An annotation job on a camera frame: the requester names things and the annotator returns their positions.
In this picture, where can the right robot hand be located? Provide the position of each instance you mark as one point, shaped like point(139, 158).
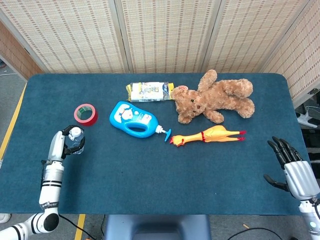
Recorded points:
point(300, 177)

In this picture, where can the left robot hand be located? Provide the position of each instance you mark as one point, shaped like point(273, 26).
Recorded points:
point(57, 147)

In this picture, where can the small clear bottle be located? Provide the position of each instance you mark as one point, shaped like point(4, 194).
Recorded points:
point(76, 138)

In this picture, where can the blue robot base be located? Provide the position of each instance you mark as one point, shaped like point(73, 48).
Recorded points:
point(155, 227)

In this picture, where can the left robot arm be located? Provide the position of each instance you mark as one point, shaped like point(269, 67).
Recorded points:
point(51, 185)

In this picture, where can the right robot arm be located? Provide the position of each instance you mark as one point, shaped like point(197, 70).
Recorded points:
point(311, 220)

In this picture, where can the blue pump detergent bottle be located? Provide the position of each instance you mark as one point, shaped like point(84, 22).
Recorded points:
point(120, 120)

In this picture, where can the red tape roll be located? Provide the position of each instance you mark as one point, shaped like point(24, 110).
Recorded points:
point(87, 122)

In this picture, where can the white power strip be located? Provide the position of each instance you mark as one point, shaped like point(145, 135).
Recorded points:
point(306, 120)

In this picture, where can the yellow rubber chicken toy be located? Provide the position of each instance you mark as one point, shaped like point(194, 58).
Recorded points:
point(212, 135)

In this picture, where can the teal table cloth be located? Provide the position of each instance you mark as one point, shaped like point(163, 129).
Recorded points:
point(150, 180)

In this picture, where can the brown woven screen panel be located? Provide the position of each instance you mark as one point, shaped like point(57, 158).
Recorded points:
point(15, 55)

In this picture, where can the snack package with yellow ends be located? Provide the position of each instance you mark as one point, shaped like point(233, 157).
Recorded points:
point(147, 92)

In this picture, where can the woven beige screen panel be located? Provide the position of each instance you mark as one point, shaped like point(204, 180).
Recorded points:
point(62, 35)
point(250, 35)
point(170, 35)
point(302, 57)

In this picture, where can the brown teddy bear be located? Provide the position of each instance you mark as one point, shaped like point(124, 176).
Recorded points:
point(220, 97)

